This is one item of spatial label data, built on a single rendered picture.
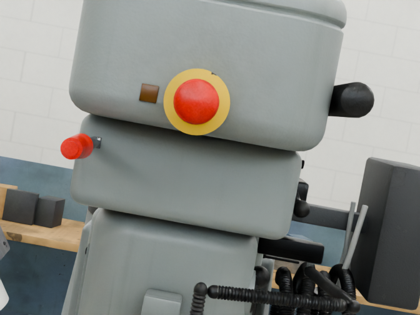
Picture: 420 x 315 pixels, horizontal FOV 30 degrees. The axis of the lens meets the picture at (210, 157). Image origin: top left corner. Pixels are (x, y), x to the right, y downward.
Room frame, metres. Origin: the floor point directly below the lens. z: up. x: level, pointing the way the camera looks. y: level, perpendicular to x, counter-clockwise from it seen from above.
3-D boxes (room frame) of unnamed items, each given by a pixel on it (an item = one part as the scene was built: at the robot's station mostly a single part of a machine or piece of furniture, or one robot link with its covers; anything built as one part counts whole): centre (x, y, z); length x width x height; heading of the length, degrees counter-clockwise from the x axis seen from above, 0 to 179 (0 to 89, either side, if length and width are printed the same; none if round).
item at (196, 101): (0.69, 0.02, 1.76); 0.04 x 0.03 x 0.04; 90
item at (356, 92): (0.98, -0.12, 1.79); 0.45 x 0.04 x 0.04; 0
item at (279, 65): (0.96, 0.02, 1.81); 0.47 x 0.26 x 0.16; 0
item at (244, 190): (0.99, 0.02, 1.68); 0.34 x 0.24 x 0.10; 0
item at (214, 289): (0.79, -0.10, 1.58); 0.17 x 0.01 x 0.01; 108
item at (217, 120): (0.72, 0.02, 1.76); 0.06 x 0.02 x 0.06; 90
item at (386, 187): (1.25, -0.31, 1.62); 0.20 x 0.09 x 0.21; 0
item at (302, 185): (1.01, -0.11, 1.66); 0.12 x 0.04 x 0.04; 0
